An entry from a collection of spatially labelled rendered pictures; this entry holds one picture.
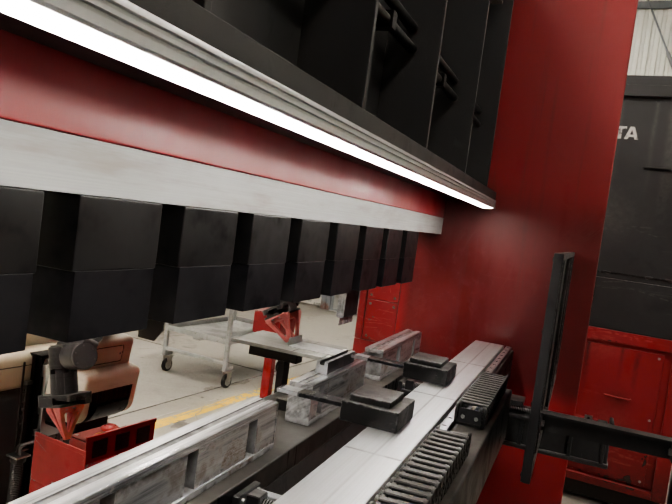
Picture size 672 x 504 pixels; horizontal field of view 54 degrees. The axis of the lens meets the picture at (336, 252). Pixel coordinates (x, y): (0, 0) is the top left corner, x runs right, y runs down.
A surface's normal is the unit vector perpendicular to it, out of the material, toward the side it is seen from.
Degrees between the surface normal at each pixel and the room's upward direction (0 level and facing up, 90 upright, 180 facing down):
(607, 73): 90
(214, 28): 90
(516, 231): 90
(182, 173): 90
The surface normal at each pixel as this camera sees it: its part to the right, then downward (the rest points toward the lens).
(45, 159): 0.93, 0.15
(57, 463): -0.47, -0.02
